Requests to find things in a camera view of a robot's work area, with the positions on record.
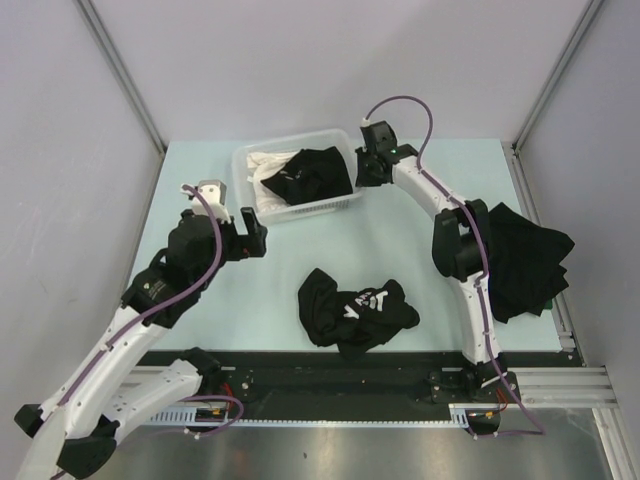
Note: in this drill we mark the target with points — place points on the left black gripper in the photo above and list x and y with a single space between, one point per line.
253 244

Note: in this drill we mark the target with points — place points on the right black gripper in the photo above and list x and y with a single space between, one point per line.
364 179

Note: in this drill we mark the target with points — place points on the white plastic basket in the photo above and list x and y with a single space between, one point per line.
322 139

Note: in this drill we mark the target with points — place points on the black printed t shirt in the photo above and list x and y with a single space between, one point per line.
354 321

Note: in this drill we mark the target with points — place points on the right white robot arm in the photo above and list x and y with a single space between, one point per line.
460 245

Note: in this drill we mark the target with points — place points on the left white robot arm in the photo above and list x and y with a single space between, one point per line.
78 428

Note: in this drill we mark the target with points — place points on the stack of folded black shirts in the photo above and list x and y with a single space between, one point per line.
525 264

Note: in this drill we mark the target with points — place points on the black shirt in basket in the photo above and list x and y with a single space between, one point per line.
309 176

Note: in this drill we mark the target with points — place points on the white shirt in basket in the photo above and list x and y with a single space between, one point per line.
261 166

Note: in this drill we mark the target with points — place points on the left cable duct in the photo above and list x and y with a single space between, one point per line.
191 417

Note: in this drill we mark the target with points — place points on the cable duct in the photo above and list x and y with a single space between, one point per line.
477 416
191 417

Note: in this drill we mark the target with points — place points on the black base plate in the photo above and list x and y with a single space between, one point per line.
378 387

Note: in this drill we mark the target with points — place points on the right cable duct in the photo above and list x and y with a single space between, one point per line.
477 416

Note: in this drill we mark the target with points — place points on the aluminium frame rail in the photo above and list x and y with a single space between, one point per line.
565 387

